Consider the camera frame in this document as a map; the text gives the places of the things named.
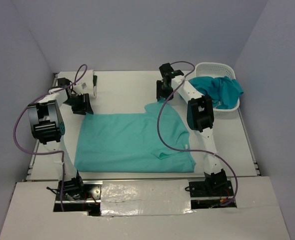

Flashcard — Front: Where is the silver tape sheet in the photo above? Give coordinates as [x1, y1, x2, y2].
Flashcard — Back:
[100, 179, 193, 217]

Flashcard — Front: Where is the white and green t-shirt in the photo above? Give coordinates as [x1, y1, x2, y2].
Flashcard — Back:
[57, 69, 97, 99]

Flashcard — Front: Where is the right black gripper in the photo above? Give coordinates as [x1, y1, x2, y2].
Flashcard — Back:
[156, 80, 174, 103]

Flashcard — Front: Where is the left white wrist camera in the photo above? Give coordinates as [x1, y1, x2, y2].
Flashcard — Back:
[74, 82, 88, 93]

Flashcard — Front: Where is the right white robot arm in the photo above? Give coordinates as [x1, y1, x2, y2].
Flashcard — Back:
[156, 63, 227, 196]

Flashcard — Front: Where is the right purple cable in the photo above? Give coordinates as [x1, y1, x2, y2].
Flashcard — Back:
[156, 60, 239, 207]

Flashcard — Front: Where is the white plastic laundry basket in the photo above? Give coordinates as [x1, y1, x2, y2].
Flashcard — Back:
[192, 62, 240, 115]

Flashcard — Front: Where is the teal t-shirt in basket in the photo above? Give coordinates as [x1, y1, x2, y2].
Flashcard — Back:
[189, 76, 244, 110]

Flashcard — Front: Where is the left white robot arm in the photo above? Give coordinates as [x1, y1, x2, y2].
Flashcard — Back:
[27, 77, 94, 199]

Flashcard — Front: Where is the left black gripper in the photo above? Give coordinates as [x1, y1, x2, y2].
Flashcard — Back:
[63, 93, 94, 116]

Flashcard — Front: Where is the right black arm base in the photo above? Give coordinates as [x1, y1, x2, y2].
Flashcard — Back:
[184, 169, 234, 198]

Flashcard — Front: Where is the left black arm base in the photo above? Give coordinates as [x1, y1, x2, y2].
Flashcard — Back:
[46, 174, 103, 203]

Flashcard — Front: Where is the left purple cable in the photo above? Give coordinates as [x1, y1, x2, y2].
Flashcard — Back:
[12, 64, 89, 211]

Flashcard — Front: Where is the purple cable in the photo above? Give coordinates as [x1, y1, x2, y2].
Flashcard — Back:
[12, 64, 89, 211]
[156, 60, 239, 207]

